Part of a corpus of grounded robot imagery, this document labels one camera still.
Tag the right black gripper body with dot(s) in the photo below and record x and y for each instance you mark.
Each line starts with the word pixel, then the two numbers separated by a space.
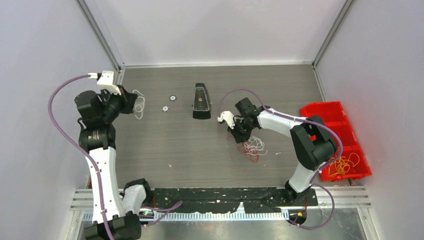
pixel 241 129

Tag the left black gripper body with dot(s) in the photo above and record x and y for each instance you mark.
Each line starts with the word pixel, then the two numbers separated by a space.
pixel 123 104

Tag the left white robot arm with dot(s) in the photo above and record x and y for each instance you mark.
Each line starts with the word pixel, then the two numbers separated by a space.
pixel 115 213

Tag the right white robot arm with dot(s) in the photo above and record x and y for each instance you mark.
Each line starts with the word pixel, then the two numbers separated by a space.
pixel 313 142

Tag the black metronome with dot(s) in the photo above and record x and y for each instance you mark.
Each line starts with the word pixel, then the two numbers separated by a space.
pixel 201 108

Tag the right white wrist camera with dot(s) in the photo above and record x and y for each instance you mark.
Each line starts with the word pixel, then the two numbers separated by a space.
pixel 228 118

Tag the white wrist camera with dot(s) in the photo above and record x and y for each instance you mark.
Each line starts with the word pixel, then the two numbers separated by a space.
pixel 106 81
pixel 228 118

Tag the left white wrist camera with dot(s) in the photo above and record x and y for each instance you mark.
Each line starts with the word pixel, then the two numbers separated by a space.
pixel 106 81

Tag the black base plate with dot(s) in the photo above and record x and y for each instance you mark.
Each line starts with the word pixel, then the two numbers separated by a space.
pixel 228 199

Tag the white slotted cable duct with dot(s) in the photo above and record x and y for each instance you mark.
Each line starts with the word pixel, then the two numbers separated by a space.
pixel 239 215

